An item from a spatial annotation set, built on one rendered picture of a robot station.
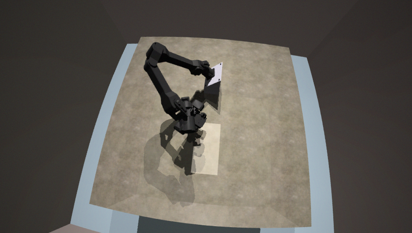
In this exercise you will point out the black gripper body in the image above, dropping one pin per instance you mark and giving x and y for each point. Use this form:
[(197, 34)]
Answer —
[(196, 105)]

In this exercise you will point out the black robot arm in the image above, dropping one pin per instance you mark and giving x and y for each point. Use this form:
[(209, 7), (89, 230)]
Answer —
[(171, 102)]

